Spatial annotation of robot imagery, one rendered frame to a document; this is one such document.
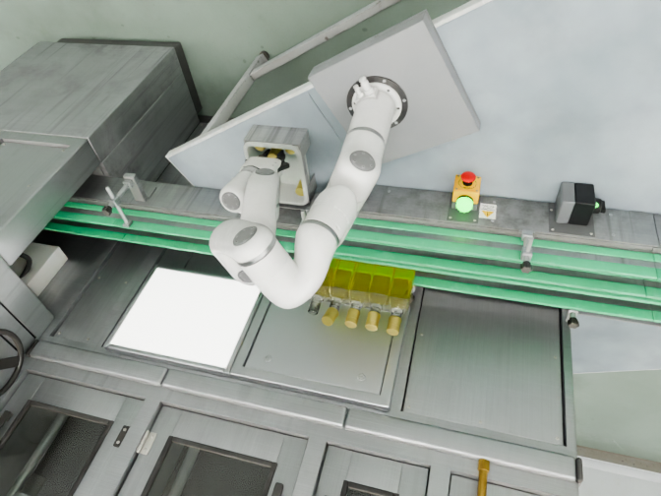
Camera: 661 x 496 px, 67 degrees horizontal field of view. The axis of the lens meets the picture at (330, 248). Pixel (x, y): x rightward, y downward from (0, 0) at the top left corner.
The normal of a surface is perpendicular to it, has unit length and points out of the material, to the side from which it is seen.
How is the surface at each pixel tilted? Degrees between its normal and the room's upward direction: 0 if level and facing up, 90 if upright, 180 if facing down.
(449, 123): 3
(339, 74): 3
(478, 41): 0
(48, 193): 90
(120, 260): 90
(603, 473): 90
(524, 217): 90
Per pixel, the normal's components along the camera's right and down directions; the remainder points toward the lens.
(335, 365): -0.10, -0.67
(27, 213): 0.96, 0.13
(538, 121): -0.26, 0.73
